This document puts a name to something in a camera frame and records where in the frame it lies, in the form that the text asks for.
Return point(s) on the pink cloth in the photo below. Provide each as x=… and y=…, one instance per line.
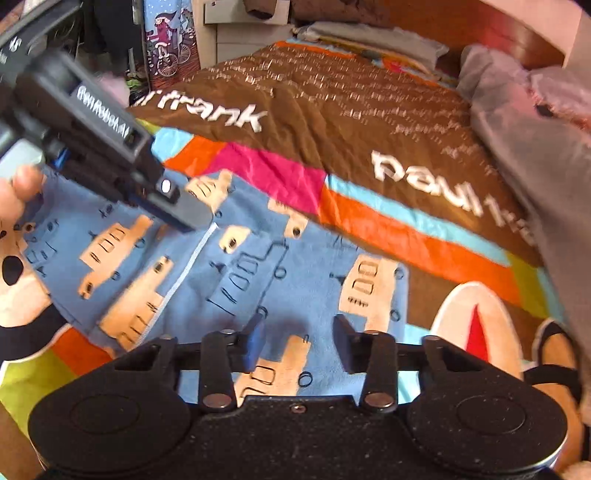
x=115, y=90

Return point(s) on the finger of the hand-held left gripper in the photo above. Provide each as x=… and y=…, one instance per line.
x=184, y=207

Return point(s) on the grey duvet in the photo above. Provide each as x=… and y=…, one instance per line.
x=545, y=157

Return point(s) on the person's left hand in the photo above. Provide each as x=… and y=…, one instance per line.
x=18, y=194

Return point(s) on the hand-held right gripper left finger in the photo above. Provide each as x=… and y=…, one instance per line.
x=252, y=345

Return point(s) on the white nightstand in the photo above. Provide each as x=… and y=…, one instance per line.
x=240, y=32

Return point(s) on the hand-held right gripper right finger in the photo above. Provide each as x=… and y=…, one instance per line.
x=343, y=344

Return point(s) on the wooden headboard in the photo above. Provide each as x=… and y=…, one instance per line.
x=489, y=37

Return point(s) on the colourful printed blanket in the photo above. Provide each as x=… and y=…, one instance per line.
x=369, y=152

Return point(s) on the grey pillow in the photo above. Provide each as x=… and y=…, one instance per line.
x=369, y=44

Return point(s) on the brown padded jacket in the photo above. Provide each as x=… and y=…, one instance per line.
x=323, y=10

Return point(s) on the blue printed pants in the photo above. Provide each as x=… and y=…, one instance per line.
x=221, y=277

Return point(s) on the black hanging garment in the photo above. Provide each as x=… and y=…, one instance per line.
x=111, y=27

